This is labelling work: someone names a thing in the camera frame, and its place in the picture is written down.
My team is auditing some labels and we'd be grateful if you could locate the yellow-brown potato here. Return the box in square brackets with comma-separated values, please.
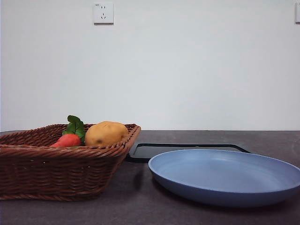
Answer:
[84, 120, 129, 147]

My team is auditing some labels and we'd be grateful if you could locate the black rectangular tray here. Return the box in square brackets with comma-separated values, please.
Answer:
[126, 142, 251, 163]

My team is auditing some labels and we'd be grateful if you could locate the pale blue round plate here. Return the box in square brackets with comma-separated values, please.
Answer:
[148, 149, 300, 208]

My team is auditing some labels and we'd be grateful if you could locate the brown wicker basket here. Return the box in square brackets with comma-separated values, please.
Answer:
[0, 123, 142, 202]

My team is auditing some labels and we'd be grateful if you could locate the orange carrot with green leaves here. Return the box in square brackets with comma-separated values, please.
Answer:
[49, 115, 86, 148]

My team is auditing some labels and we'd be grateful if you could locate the white wall socket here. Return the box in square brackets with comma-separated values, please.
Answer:
[93, 2, 114, 25]

